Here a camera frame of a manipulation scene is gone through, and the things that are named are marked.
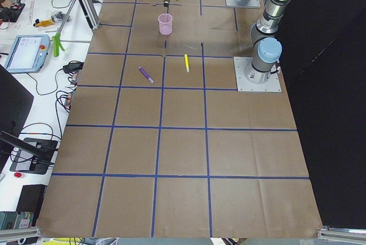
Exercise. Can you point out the purple pen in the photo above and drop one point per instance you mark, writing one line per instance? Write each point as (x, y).
(146, 75)

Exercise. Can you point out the green handled grabber tool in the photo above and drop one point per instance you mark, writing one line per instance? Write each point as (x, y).
(57, 45)

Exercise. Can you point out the pink mesh cup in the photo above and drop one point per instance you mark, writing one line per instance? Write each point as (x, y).
(165, 24)

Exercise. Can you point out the yellow pen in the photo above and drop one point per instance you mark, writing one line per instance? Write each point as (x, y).
(186, 59)

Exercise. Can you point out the yellow small tool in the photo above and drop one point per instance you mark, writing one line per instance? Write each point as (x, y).
(43, 23)

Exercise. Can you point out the teach pendant tablet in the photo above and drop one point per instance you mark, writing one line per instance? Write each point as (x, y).
(28, 54)

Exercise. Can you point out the black monitor stand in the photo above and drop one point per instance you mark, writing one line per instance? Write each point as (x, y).
(29, 155)

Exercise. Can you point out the black power adapter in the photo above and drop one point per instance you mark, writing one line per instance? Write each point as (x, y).
(73, 66)

